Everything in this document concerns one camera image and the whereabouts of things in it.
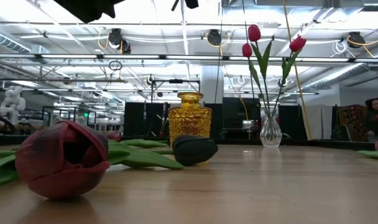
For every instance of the red artificial tulip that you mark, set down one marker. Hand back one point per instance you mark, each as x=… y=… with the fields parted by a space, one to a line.
x=254 y=32
x=247 y=49
x=297 y=43

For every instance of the black artificial tulip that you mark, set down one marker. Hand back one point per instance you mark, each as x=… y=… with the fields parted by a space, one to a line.
x=193 y=149

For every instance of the yellow glass vase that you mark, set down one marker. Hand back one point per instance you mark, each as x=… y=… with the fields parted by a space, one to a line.
x=189 y=121

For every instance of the clear glass vase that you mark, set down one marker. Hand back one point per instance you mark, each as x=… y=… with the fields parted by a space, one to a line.
x=270 y=133

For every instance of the long ceiling light bar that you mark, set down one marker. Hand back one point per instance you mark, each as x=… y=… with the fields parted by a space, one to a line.
x=130 y=57

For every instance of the metal ceiling pipe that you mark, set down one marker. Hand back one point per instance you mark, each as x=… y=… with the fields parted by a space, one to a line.
x=52 y=80

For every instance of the black partition panel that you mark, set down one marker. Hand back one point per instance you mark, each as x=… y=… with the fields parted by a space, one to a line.
x=293 y=121
x=235 y=112
x=136 y=118

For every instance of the white humanoid robot figure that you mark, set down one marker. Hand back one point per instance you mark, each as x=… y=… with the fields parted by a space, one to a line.
x=11 y=104

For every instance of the white building pillar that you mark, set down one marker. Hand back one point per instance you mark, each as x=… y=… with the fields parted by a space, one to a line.
x=212 y=84

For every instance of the white curtain panel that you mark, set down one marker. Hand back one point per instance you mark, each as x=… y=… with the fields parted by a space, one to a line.
x=319 y=121

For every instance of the red patterned rug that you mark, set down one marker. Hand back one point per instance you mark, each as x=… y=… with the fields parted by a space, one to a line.
x=352 y=119

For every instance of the person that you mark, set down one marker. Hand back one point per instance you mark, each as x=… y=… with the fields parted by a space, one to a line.
x=377 y=124

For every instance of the silver ceiling duct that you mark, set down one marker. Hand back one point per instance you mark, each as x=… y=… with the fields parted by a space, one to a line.
x=338 y=76
x=5 y=40

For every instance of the black rig camera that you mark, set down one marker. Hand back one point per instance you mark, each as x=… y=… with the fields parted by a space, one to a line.
x=192 y=3

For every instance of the black metal stand frame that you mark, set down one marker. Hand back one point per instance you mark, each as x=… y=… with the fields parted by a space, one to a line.
x=176 y=81

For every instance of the black metal table frame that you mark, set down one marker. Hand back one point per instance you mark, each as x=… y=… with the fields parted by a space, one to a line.
x=238 y=142

